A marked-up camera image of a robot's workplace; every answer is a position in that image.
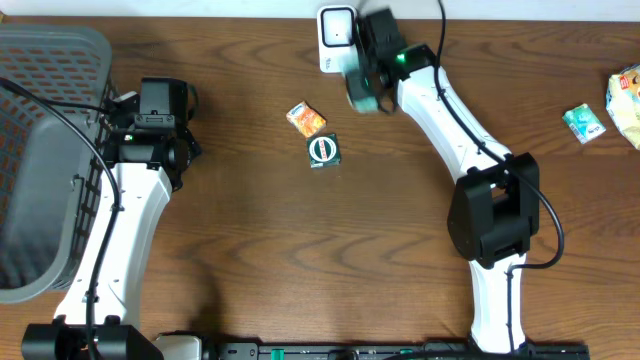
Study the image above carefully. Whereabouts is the light green wrapper pack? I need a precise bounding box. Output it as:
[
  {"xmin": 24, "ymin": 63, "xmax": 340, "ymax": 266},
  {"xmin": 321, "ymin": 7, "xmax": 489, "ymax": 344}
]
[{"xmin": 340, "ymin": 51, "xmax": 379, "ymax": 113}]

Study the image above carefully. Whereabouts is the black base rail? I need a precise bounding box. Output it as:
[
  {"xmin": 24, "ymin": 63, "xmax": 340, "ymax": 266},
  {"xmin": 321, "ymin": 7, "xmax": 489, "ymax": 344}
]
[{"xmin": 209, "ymin": 341, "xmax": 591, "ymax": 360}]

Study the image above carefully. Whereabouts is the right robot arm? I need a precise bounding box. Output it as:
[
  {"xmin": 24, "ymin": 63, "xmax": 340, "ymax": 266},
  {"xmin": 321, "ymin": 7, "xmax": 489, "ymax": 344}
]
[{"xmin": 341, "ymin": 45, "xmax": 540, "ymax": 354}]

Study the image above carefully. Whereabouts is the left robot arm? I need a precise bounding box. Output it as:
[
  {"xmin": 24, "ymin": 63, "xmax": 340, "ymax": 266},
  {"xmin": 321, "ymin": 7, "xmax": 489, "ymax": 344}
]
[{"xmin": 21, "ymin": 78, "xmax": 215, "ymax": 359}]

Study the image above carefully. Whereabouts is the green round-logo box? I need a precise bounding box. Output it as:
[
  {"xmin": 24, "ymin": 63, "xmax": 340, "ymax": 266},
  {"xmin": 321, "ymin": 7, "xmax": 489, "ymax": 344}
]
[{"xmin": 306, "ymin": 134, "xmax": 341, "ymax": 169}]

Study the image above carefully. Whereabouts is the teal Kleenex tissue pack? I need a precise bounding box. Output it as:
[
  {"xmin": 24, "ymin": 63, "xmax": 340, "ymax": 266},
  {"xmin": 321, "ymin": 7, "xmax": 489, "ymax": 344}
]
[{"xmin": 562, "ymin": 104, "xmax": 606, "ymax": 144}]

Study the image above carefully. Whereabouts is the yellow white snack bag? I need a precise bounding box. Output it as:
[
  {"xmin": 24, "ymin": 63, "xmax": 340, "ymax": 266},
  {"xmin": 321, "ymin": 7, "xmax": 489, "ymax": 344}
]
[{"xmin": 606, "ymin": 65, "xmax": 639, "ymax": 150}]

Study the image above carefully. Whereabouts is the grey plastic mesh basket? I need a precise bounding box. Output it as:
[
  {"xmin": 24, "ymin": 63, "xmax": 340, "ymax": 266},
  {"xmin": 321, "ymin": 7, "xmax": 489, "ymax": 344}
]
[{"xmin": 1, "ymin": 25, "xmax": 117, "ymax": 304}]

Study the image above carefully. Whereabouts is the orange tissue pack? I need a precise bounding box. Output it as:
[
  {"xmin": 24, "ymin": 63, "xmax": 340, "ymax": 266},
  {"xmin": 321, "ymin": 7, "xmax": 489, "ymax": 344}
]
[{"xmin": 286, "ymin": 101, "xmax": 326, "ymax": 138}]

